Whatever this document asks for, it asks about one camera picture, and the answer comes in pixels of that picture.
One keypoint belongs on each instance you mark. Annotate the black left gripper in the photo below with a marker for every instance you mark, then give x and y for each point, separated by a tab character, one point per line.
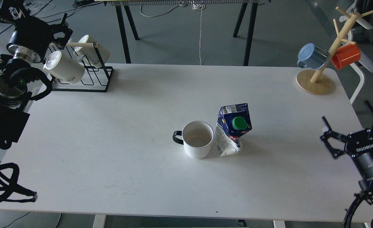
32	36

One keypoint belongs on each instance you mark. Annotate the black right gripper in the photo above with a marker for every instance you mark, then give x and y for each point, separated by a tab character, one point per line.
358	145

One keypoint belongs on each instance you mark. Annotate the blue white milk carton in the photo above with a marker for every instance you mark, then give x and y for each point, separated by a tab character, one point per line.
232	123

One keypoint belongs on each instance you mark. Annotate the white mug black handle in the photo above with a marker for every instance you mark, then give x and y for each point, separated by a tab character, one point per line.
196	138

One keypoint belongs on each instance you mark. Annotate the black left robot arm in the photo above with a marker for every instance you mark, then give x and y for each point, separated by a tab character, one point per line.
21	83

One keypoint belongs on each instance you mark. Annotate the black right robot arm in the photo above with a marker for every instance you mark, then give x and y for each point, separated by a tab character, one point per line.
366	194

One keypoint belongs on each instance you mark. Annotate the white ribbed mug front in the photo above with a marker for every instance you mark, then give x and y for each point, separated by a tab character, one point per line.
64	68

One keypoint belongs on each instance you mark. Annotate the wooden mug tree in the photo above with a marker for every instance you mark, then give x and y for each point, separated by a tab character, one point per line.
314	81

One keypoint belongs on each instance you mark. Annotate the orange mug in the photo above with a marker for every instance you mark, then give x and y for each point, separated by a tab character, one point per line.
346	55

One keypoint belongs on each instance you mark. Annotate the blue mug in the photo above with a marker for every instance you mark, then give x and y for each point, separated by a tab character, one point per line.
312	56

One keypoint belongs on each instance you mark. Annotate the black wire mug rack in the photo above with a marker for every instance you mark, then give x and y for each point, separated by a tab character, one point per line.
94	80

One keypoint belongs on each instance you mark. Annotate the white chair frame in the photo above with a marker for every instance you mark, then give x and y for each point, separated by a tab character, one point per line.
363	24

